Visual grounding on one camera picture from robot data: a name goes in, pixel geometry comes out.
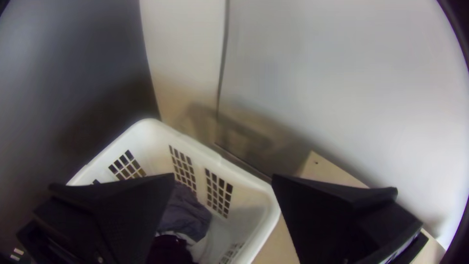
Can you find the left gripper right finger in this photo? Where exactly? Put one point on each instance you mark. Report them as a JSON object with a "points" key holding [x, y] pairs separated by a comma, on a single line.
{"points": [[329, 223]]}

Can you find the white laundry basket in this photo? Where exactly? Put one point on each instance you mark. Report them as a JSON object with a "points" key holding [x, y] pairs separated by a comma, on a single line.
{"points": [[146, 135]]}

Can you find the heap of clothes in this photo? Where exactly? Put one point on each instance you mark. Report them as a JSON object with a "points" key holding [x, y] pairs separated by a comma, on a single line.
{"points": [[185, 216]]}

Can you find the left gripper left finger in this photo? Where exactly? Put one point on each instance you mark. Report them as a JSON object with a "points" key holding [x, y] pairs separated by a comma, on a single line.
{"points": [[110, 220]]}

